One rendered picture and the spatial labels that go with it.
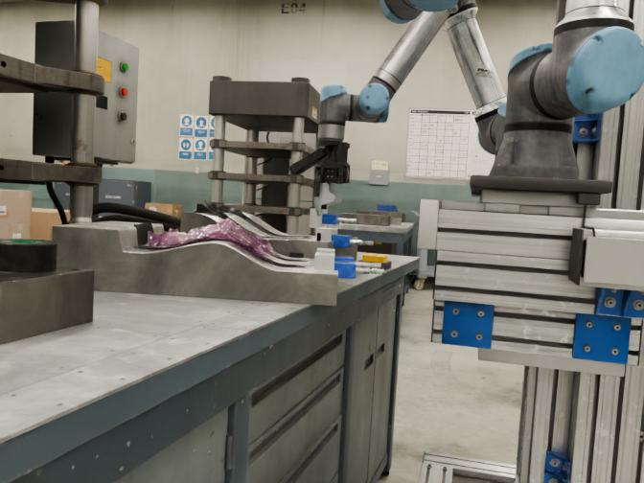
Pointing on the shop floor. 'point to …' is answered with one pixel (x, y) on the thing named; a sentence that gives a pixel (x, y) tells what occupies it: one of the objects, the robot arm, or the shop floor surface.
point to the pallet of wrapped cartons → (15, 214)
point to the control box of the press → (48, 106)
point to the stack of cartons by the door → (166, 208)
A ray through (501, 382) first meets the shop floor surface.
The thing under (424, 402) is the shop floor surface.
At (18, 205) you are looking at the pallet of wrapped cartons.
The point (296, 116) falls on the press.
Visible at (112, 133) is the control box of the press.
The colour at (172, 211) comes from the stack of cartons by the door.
